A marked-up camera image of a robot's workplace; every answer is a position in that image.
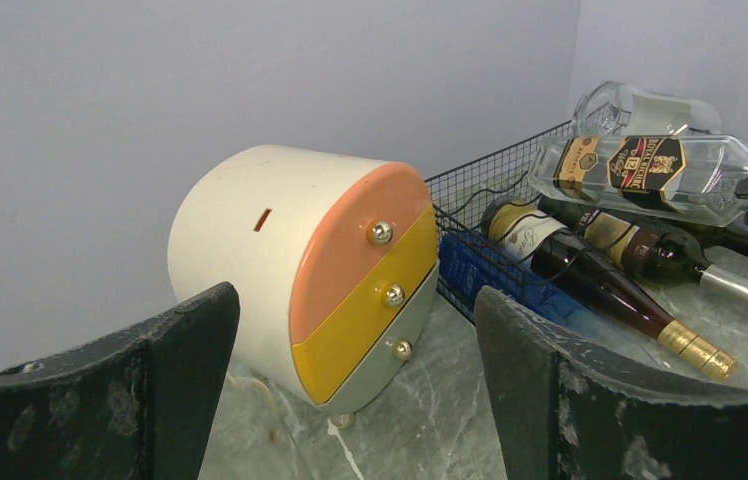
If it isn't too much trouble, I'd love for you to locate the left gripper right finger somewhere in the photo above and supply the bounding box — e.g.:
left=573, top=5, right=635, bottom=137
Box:
left=474, top=286, right=748, bottom=479

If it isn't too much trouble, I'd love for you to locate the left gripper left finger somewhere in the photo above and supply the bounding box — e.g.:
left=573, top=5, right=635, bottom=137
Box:
left=0, top=282, right=240, bottom=479

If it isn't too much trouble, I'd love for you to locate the clear bottle gold black label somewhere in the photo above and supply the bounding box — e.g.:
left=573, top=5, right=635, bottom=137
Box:
left=527, top=134, right=748, bottom=227

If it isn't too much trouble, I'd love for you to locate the large clear glass bottle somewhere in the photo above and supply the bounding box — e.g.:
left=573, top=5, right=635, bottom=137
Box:
left=573, top=81, right=722, bottom=136

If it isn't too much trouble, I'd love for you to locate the dark bottle black cap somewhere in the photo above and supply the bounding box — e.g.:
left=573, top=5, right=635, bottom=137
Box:
left=667, top=220, right=748, bottom=258

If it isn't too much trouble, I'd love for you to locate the green wine bottle silver foil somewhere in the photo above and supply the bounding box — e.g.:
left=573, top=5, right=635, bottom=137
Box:
left=538, top=197, right=748, bottom=312

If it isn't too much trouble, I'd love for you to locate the dark wine bottle gold foil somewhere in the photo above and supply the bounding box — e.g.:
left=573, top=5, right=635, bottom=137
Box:
left=479, top=197, right=739, bottom=381

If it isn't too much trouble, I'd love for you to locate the blue plastic bottle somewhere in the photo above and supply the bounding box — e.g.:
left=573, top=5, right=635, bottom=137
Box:
left=439, top=231, right=672, bottom=371

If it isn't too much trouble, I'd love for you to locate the cream round drawer cabinet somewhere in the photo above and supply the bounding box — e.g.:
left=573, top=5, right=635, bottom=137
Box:
left=167, top=145, right=439, bottom=426

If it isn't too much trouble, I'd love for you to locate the black wire wine rack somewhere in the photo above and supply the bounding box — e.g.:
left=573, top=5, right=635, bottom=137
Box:
left=424, top=119, right=634, bottom=326

